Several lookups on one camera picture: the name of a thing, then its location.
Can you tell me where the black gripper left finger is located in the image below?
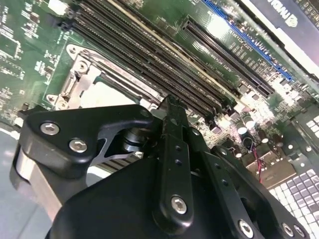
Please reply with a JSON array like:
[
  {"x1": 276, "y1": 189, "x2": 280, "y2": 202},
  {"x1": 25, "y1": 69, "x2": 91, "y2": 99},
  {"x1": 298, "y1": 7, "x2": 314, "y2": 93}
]
[{"x1": 9, "y1": 93, "x2": 196, "y2": 237}]

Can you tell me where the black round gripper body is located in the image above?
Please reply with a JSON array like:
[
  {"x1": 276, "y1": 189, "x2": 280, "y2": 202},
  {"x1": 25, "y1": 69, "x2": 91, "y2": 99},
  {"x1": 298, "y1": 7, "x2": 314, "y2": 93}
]
[{"x1": 46, "y1": 157, "x2": 234, "y2": 239}]

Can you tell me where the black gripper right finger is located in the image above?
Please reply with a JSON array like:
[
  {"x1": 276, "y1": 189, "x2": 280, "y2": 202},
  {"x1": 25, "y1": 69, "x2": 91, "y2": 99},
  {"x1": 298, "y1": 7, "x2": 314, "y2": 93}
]
[{"x1": 177, "y1": 97, "x2": 311, "y2": 239}]

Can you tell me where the silver CPU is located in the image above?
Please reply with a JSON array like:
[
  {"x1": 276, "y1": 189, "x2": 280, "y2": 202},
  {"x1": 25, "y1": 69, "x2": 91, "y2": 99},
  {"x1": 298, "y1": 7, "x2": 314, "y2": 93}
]
[{"x1": 81, "y1": 82, "x2": 143, "y2": 109}]

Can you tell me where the metal CPU socket cover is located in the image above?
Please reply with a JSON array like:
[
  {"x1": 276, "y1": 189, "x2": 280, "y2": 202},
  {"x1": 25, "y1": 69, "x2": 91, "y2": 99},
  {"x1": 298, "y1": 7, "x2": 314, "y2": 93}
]
[{"x1": 63, "y1": 63, "x2": 162, "y2": 110}]

